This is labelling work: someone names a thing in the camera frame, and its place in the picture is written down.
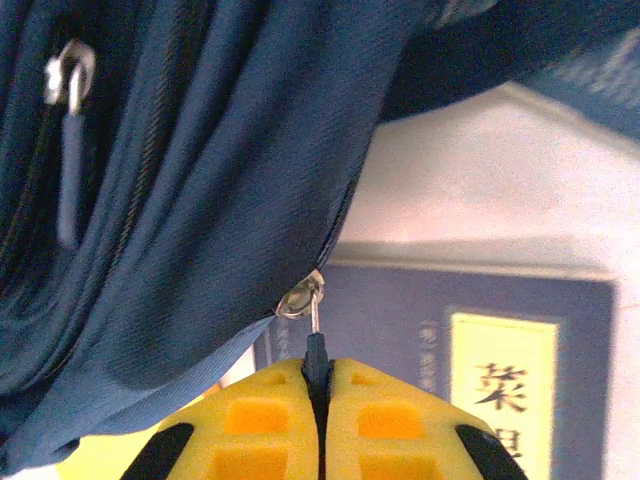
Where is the navy blue backpack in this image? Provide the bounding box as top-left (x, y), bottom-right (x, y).
top-left (0, 0), bottom-right (640, 474)

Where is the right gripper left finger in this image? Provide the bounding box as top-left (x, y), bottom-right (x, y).
top-left (119, 357), bottom-right (324, 480)

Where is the dark blue book cream label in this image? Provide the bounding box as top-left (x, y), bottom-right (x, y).
top-left (252, 259), bottom-right (621, 480)

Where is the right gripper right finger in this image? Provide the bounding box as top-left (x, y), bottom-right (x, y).
top-left (319, 355), bottom-right (531, 480)

